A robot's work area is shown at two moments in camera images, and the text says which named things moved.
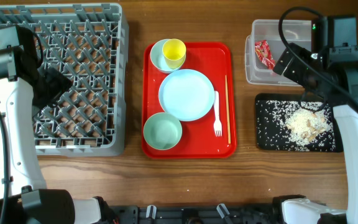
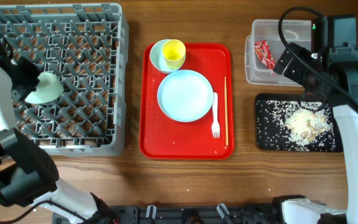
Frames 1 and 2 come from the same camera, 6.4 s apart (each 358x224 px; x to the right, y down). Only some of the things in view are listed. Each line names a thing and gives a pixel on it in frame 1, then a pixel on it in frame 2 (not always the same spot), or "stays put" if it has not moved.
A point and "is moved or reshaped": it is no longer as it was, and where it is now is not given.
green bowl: x=162 y=130 is moved or reshaped
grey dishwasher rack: x=89 y=43 stays put
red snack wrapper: x=263 y=51 stays put
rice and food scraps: x=289 y=126 stays put
